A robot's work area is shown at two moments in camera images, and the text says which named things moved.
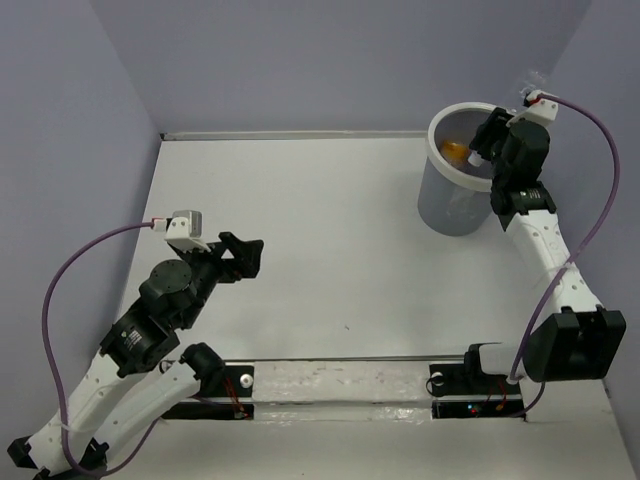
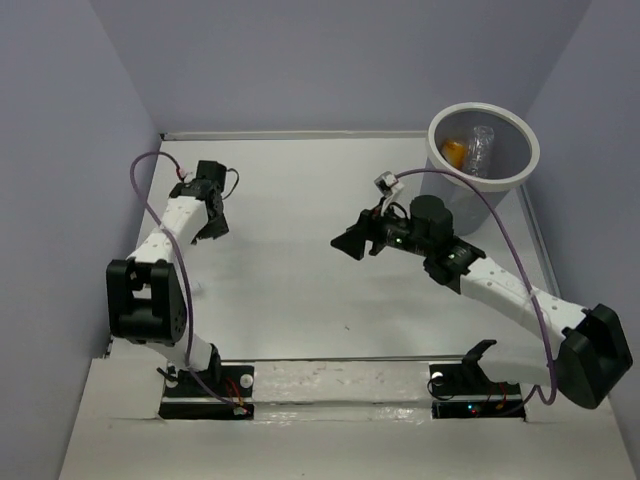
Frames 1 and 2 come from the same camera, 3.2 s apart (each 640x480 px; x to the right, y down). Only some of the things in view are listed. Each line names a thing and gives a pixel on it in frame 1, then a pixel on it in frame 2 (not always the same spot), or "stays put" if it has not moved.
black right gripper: (494, 127) -> (354, 238)
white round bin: (454, 201) stays put
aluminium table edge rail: (296, 135) stays put
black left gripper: (247, 263) -> (218, 229)
